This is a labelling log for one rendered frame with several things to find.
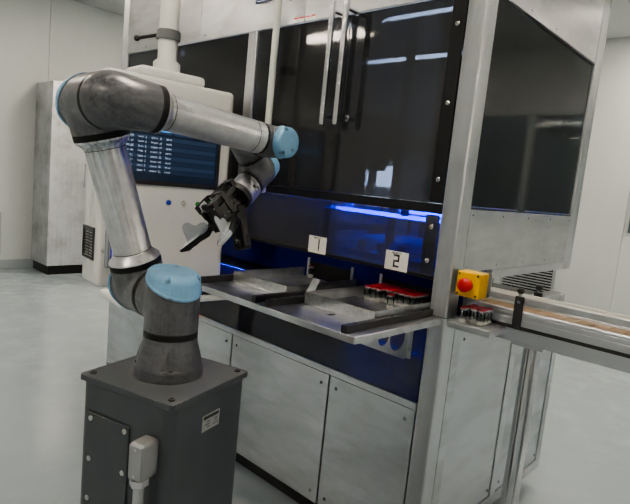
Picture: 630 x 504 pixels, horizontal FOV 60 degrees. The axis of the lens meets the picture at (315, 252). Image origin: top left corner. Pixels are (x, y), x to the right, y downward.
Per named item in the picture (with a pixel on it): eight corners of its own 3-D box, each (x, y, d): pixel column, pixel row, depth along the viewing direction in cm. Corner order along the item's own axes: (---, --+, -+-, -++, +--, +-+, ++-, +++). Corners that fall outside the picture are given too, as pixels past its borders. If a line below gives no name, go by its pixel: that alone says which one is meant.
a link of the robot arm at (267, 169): (251, 148, 149) (264, 174, 154) (230, 171, 142) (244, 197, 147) (274, 146, 144) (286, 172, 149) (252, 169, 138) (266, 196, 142)
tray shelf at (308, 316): (293, 277, 212) (294, 273, 211) (454, 321, 164) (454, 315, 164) (189, 286, 177) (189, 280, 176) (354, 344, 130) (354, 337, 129)
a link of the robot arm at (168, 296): (160, 339, 110) (164, 274, 108) (129, 323, 119) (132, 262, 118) (209, 332, 119) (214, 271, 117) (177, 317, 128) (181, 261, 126)
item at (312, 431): (242, 354, 380) (252, 229, 369) (534, 486, 241) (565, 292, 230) (104, 382, 307) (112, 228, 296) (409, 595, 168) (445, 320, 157)
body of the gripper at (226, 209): (191, 210, 133) (219, 181, 140) (212, 236, 137) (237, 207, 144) (211, 205, 128) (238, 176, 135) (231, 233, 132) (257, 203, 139)
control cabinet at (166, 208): (199, 273, 234) (212, 87, 225) (221, 282, 220) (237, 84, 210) (77, 277, 202) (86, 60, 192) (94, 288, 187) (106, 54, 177)
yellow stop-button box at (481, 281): (466, 292, 160) (469, 268, 159) (489, 297, 155) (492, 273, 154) (453, 294, 154) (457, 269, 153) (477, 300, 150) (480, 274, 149)
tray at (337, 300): (373, 294, 185) (374, 283, 185) (440, 311, 168) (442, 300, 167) (304, 303, 160) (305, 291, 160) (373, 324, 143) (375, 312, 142)
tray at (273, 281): (303, 275, 208) (304, 266, 208) (355, 289, 190) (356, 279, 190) (233, 280, 183) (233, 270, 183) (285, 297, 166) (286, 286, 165)
